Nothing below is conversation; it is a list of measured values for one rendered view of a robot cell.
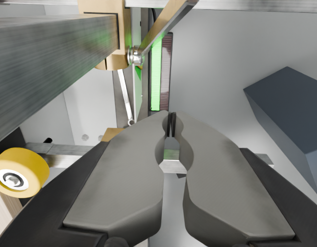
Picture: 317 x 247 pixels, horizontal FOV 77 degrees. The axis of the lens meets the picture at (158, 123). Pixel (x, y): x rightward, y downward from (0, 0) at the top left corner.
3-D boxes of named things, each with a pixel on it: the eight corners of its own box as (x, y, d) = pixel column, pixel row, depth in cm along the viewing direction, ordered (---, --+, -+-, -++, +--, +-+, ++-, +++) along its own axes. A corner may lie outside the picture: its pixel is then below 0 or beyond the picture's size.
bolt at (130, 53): (150, 61, 39) (143, 43, 25) (150, 74, 40) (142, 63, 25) (140, 61, 39) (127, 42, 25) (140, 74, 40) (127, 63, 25)
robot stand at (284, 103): (287, 65, 108) (399, 118, 56) (299, 101, 118) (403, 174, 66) (242, 88, 115) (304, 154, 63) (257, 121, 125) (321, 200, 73)
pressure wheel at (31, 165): (40, 114, 37) (-7, 153, 27) (77, 139, 40) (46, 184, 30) (22, 139, 40) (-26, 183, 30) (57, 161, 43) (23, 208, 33)
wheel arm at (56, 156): (265, 149, 36) (276, 165, 32) (259, 163, 38) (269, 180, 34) (30, 138, 37) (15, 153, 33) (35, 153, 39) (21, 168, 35)
